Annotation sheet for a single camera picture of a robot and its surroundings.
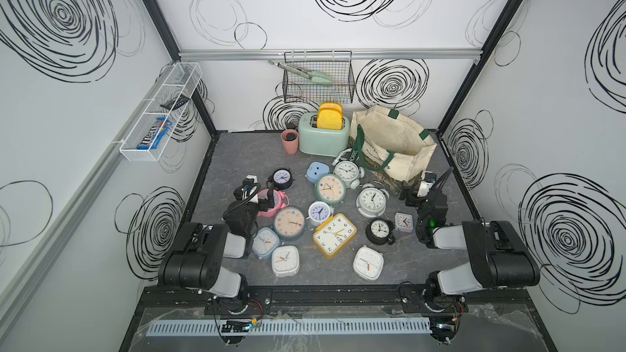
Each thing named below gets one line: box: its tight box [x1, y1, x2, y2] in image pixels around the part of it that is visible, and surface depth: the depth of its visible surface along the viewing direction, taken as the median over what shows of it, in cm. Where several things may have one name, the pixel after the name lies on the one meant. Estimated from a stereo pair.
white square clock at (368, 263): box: [352, 245, 385, 282], surface depth 80 cm
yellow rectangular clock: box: [313, 212, 358, 260], surface depth 86 cm
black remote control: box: [159, 93, 191, 111], surface depth 80 cm
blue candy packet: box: [136, 117, 173, 150], surface depth 72 cm
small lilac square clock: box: [394, 211, 414, 234], surface depth 91 cm
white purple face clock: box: [306, 200, 335, 227], surface depth 91 cm
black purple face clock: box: [267, 167, 294, 191], surface depth 101 cm
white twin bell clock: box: [334, 160, 366, 190], surface depth 102 cm
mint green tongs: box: [268, 60, 332, 84], surface depth 94 cm
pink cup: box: [280, 128, 300, 155], surface depth 107 cm
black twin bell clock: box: [365, 217, 396, 246], surface depth 86 cm
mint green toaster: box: [298, 112, 351, 158], surface depth 106 cm
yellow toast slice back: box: [319, 101, 344, 110], surface depth 102 cm
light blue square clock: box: [251, 226, 280, 260], surface depth 84 cm
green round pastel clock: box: [313, 172, 348, 206], surface depth 96 cm
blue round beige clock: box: [272, 205, 307, 241], surface depth 89 cm
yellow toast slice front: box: [317, 109, 344, 131], surface depth 101 cm
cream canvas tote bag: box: [349, 105, 438, 197], surface depth 100 cm
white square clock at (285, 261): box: [270, 244, 300, 278], surface depth 80 cm
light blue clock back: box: [304, 161, 331, 185], surface depth 104 cm
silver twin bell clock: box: [355, 182, 390, 219], surface depth 93 cm
